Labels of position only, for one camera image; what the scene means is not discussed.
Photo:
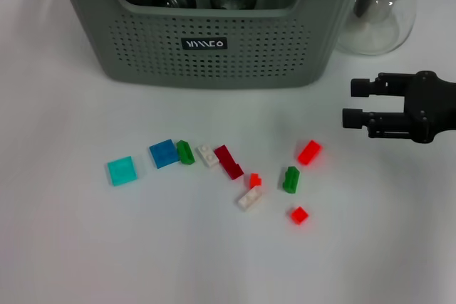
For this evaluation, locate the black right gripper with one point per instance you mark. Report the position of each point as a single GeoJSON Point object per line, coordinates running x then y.
{"type": "Point", "coordinates": [431, 108]}

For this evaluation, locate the cyan square toy brick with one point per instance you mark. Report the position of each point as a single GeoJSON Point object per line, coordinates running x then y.
{"type": "Point", "coordinates": [123, 171]}

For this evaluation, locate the grey-green perforated storage bin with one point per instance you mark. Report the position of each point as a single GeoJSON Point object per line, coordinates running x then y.
{"type": "Point", "coordinates": [213, 65]}

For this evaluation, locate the bright red rectangular brick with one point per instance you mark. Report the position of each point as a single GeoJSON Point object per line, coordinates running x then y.
{"type": "Point", "coordinates": [309, 152]}

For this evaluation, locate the glass carafe black lid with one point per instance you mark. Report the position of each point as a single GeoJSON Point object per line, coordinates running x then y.
{"type": "Point", "coordinates": [377, 26]}

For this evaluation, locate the green toy brick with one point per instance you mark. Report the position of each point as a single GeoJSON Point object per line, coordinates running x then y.
{"type": "Point", "coordinates": [291, 180]}
{"type": "Point", "coordinates": [185, 152]}

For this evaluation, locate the bright red square brick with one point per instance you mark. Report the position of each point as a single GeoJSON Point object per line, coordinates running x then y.
{"type": "Point", "coordinates": [299, 215]}

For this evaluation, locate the small red stepped brick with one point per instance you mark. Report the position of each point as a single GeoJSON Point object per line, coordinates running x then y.
{"type": "Point", "coordinates": [255, 180]}

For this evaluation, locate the dark red long brick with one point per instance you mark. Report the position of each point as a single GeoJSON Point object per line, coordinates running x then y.
{"type": "Point", "coordinates": [231, 167]}

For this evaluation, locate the white toy brick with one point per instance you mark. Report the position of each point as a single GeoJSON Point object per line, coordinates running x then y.
{"type": "Point", "coordinates": [249, 199]}
{"type": "Point", "coordinates": [208, 155]}

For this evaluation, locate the blue square toy brick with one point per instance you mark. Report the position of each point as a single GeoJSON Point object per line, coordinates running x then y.
{"type": "Point", "coordinates": [164, 154]}

